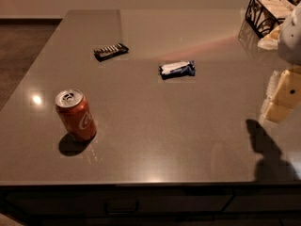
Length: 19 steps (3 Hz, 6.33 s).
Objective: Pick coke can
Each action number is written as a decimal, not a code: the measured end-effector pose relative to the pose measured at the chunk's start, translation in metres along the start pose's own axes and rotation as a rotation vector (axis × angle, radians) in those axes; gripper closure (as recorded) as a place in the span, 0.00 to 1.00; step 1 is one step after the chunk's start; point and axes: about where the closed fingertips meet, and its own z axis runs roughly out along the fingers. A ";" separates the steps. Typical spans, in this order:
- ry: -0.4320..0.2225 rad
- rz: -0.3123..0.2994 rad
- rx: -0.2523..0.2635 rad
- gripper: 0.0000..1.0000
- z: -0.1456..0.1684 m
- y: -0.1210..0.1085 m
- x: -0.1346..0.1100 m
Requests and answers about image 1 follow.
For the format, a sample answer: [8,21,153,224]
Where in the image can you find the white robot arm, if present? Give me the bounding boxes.
[261,4,301,123]

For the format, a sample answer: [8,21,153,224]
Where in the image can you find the black wire basket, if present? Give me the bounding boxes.
[246,0,296,39]

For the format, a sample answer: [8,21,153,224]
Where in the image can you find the drawer handle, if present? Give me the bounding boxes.
[104,201,138,215]

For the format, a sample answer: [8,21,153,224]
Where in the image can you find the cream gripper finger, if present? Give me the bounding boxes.
[261,68,301,123]
[266,71,281,98]

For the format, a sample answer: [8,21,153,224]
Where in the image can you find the black snack bar wrapper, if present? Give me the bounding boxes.
[94,43,129,62]

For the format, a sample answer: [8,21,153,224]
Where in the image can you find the red coke can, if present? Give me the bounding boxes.
[55,89,97,142]

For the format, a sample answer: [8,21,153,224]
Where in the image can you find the blue white snack packet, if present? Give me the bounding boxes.
[159,60,196,79]

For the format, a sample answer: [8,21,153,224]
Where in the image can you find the cream napkins in basket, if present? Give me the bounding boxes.
[259,0,295,18]

